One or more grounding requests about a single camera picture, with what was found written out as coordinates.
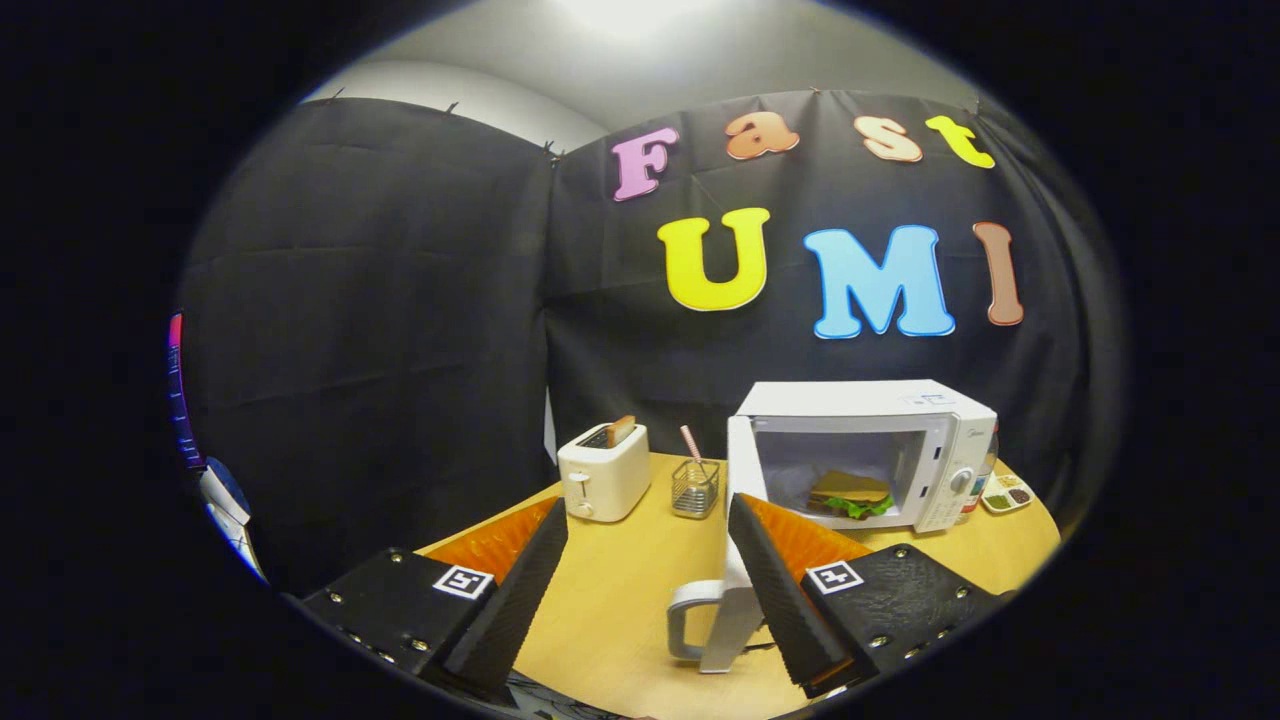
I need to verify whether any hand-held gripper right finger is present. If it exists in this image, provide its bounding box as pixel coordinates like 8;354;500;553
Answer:
727;492;1006;699

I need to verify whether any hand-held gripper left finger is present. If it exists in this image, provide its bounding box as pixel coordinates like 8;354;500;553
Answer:
300;497;571;706

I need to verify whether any sandwich with green lettuce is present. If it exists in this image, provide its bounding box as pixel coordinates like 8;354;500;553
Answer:
806;471;896;521

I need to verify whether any white microwave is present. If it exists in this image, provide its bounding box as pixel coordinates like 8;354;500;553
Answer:
667;379;1000;675

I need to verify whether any white toaster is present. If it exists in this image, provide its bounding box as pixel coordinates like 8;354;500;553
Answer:
557;422;653;524

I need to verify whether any clear plastic bottle red label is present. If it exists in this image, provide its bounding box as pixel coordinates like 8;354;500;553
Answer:
965;425;1001;513

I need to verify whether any white divided dish of beans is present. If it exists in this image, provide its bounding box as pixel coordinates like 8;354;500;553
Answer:
980;473;1035;515

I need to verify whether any white and blue object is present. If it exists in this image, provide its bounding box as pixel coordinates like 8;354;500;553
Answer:
198;458;269;581

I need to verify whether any lit purple screen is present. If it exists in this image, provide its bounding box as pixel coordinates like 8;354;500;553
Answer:
167;313;206;471

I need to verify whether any wire mesh basket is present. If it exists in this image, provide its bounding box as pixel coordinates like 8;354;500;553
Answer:
670;457;721;520

